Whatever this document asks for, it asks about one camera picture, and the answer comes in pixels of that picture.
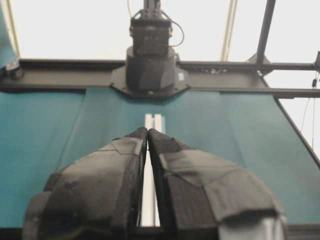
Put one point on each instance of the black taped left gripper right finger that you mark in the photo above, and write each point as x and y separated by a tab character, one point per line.
205	197

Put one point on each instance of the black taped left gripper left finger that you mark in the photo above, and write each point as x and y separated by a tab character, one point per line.
100	194

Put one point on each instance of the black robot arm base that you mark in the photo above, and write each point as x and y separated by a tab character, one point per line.
151	70

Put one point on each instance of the teal table mat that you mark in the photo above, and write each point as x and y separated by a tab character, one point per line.
41	132

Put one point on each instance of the black metal frame rail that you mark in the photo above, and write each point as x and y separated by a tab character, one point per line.
226	77

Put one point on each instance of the black vertical frame post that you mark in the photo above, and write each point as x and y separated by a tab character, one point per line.
259	56

